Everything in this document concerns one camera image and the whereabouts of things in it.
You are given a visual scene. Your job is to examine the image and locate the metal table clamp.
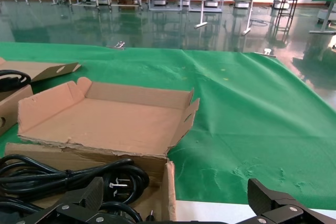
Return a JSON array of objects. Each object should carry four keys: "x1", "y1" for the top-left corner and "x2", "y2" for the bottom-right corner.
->
[
  {"x1": 106, "y1": 40, "x2": 126, "y2": 50},
  {"x1": 254, "y1": 48, "x2": 277, "y2": 58}
]

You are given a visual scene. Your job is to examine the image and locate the large white robot base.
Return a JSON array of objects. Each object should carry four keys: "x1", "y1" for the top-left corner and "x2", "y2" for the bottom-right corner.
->
[{"x1": 317, "y1": 8, "x2": 336, "y2": 24}]

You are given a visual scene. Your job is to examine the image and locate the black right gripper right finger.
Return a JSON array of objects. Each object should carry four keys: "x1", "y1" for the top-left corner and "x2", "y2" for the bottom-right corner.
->
[{"x1": 236, "y1": 178, "x2": 336, "y2": 224}]

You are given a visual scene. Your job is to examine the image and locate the black power cable bundle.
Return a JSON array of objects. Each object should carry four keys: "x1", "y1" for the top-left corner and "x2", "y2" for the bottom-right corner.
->
[
  {"x1": 0, "y1": 154, "x2": 150, "y2": 205},
  {"x1": 0, "y1": 69, "x2": 32, "y2": 92},
  {"x1": 0, "y1": 196, "x2": 144, "y2": 224}
]

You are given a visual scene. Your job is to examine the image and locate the green table cloth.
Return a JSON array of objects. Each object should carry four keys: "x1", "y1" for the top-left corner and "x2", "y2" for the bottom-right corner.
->
[{"x1": 0, "y1": 41, "x2": 336, "y2": 210}]

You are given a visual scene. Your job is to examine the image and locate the cardboard box with torn lid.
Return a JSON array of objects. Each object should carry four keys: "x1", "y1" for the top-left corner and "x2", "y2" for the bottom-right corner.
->
[{"x1": 4, "y1": 77, "x2": 201, "y2": 224}]

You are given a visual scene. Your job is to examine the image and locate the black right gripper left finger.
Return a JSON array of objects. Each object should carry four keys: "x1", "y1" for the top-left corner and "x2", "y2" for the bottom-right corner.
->
[{"x1": 15, "y1": 176, "x2": 114, "y2": 224}]

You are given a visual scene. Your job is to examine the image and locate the cardboard box with intact lid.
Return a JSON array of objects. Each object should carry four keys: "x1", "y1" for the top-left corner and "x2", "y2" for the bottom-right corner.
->
[{"x1": 0, "y1": 57, "x2": 82, "y2": 137}]

